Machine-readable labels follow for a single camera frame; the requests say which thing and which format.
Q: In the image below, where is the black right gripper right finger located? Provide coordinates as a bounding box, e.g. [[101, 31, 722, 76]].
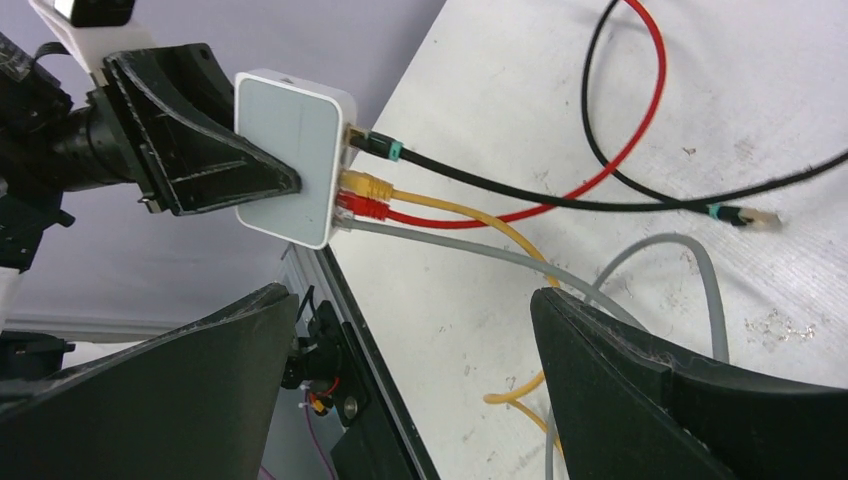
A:
[[530, 287, 847, 479]]

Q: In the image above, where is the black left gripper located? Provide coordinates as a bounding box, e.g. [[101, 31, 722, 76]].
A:
[[52, 43, 302, 216]]

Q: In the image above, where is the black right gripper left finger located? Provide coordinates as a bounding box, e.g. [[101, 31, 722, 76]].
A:
[[1, 283, 299, 479]]

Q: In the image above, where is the white network switch box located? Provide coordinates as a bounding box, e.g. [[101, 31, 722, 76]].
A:
[[234, 69, 358, 249]]

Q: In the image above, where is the black ethernet cable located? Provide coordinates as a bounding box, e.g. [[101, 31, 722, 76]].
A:
[[348, 0, 848, 232]]

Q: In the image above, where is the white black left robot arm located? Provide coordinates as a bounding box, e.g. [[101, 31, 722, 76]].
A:
[[1, 38, 302, 317]]

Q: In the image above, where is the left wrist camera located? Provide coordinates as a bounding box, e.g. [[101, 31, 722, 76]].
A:
[[28, 0, 156, 74]]

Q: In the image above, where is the grey ethernet cable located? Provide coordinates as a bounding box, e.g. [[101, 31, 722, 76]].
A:
[[333, 213, 731, 480]]

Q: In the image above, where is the yellow ethernet cable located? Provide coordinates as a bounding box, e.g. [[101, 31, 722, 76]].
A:
[[339, 170, 564, 458]]

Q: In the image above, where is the red ethernet cable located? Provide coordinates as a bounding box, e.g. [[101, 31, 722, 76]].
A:
[[335, 0, 668, 231]]

